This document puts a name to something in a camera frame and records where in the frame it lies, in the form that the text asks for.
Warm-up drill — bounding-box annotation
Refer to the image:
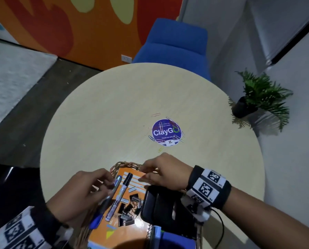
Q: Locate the person's right hand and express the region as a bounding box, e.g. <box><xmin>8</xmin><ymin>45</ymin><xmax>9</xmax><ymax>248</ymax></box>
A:
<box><xmin>138</xmin><ymin>153</ymin><xmax>194</xmax><ymax>191</ymax></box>

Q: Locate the person's left hand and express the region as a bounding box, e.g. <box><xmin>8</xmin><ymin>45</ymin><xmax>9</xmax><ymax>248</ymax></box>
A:
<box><xmin>46</xmin><ymin>168</ymin><xmax>116</xmax><ymax>224</ymax></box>

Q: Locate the blue pen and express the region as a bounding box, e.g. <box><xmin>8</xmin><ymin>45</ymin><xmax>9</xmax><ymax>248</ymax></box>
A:
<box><xmin>89</xmin><ymin>175</ymin><xmax>123</xmax><ymax>230</ymax></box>

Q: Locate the person's right forearm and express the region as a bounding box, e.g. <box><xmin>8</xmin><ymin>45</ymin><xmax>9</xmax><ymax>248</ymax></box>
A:
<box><xmin>221</xmin><ymin>186</ymin><xmax>309</xmax><ymax>249</ymax></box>

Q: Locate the woven wicker basket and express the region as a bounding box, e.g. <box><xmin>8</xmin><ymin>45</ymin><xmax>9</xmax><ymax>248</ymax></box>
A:
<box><xmin>74</xmin><ymin>161</ymin><xmax>205</xmax><ymax>249</ymax></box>

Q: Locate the white marker with black cap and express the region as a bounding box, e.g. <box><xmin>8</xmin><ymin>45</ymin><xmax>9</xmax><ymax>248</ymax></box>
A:
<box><xmin>105</xmin><ymin>173</ymin><xmax>134</xmax><ymax>222</ymax></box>

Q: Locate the black stapler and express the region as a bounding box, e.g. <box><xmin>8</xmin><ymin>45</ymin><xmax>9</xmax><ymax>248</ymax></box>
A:
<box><xmin>140</xmin><ymin>185</ymin><xmax>199</xmax><ymax>239</ymax></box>

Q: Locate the pile of black binder clips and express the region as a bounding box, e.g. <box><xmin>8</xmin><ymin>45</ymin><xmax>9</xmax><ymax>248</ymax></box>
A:
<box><xmin>117</xmin><ymin>187</ymin><xmax>145</xmax><ymax>227</ymax></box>

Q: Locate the round purple sticker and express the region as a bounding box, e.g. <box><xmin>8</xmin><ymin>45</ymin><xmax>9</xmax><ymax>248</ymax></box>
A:
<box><xmin>151</xmin><ymin>119</ymin><xmax>183</xmax><ymax>147</ymax></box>

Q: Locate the scatter of coloured paper clips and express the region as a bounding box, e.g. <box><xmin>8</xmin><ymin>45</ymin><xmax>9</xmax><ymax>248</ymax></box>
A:
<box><xmin>148</xmin><ymin>117</ymin><xmax>185</xmax><ymax>144</ymax></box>

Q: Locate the orange notebook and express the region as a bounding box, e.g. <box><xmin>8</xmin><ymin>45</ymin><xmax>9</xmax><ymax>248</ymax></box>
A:
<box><xmin>88</xmin><ymin>167</ymin><xmax>155</xmax><ymax>249</ymax></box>

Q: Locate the black marker-tagged right wristband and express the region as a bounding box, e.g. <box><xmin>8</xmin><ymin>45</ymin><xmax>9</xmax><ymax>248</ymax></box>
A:
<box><xmin>186</xmin><ymin>165</ymin><xmax>232</xmax><ymax>211</ymax></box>

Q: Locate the black marker-tagged wristband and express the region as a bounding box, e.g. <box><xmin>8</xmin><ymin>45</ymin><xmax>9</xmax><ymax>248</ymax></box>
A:
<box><xmin>186</xmin><ymin>165</ymin><xmax>232</xmax><ymax>211</ymax></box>
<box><xmin>0</xmin><ymin>205</ymin><xmax>68</xmax><ymax>249</ymax></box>

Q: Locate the blue spiral notebook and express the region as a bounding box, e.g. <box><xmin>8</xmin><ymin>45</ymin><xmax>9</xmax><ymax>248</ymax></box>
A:
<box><xmin>146</xmin><ymin>225</ymin><xmax>197</xmax><ymax>249</ymax></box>

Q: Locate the black chair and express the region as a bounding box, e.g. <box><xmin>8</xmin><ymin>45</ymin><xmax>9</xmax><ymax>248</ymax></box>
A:
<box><xmin>0</xmin><ymin>163</ymin><xmax>47</xmax><ymax>226</ymax></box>

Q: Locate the black marker-tagged left wristband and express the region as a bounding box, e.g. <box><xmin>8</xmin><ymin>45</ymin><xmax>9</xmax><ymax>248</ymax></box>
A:
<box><xmin>0</xmin><ymin>205</ymin><xmax>68</xmax><ymax>249</ymax></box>

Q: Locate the black plant pot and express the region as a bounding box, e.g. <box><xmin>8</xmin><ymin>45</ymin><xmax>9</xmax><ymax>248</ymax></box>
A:
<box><xmin>232</xmin><ymin>96</ymin><xmax>259</xmax><ymax>119</ymax></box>

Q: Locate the blue upholstered chair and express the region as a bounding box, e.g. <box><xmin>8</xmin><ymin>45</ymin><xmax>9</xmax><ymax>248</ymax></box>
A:
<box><xmin>132</xmin><ymin>18</ymin><xmax>211</xmax><ymax>81</ymax></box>

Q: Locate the grey rug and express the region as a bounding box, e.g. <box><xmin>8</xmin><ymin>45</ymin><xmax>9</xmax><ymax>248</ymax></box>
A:
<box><xmin>0</xmin><ymin>39</ymin><xmax>58</xmax><ymax>136</ymax></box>

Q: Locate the green fern plant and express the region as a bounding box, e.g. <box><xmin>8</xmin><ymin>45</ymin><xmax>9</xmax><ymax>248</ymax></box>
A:
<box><xmin>228</xmin><ymin>69</ymin><xmax>294</xmax><ymax>133</ymax></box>

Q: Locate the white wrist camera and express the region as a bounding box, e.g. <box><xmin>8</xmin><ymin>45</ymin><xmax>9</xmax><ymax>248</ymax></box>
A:
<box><xmin>181</xmin><ymin>195</ymin><xmax>211</xmax><ymax>223</ymax></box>

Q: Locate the black cable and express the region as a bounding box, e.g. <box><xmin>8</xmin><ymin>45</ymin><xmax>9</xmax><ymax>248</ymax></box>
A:
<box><xmin>211</xmin><ymin>208</ymin><xmax>225</xmax><ymax>243</ymax></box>

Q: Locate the white board with black frame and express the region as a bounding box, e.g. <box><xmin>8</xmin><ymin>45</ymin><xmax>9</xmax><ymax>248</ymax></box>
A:
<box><xmin>248</xmin><ymin>0</ymin><xmax>309</xmax><ymax>67</ymax></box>

